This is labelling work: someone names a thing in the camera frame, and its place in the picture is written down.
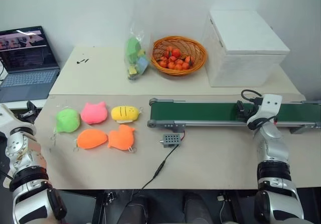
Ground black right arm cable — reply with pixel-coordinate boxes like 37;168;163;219
241;89;274;132

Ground grey laptop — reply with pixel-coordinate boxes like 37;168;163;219
0;26;61;103

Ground yellow plush toy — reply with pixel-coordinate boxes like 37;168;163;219
110;104;145;124

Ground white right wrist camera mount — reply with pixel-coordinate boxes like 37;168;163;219
246;93;283;127

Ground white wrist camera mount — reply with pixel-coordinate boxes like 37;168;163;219
0;103;35;135
246;93;283;127

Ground clear plastic bag of toys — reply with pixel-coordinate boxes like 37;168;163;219
124;20;152;83

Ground pink plush toy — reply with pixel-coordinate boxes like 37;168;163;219
80;101;109;125

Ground orange plush toy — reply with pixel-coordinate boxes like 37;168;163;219
107;124;138;153
73;129;109;152

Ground orange wicker basket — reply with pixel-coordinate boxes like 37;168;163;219
150;35;208;77

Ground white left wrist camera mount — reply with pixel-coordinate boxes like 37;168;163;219
0;103;35;135

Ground black table frame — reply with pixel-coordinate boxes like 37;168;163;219
90;189;116;224

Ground green plush toy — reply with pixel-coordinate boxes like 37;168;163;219
51;107;81;141

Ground black power cable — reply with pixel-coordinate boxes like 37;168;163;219
124;143;183;224

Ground green conveyor belt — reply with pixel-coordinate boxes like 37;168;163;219
147;97;321;135

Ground grey control box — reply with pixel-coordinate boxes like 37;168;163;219
157;133;182;149

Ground dark rounded shape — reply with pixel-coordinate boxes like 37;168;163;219
184;192;214;224
122;195;149;224

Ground white plug with grey cable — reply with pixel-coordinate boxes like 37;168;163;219
217;194;228;224

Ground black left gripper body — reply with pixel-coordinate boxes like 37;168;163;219
15;109;38;125

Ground white foam box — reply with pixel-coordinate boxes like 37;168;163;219
202;5;291;88

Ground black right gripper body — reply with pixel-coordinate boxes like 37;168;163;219
242;102;262;121

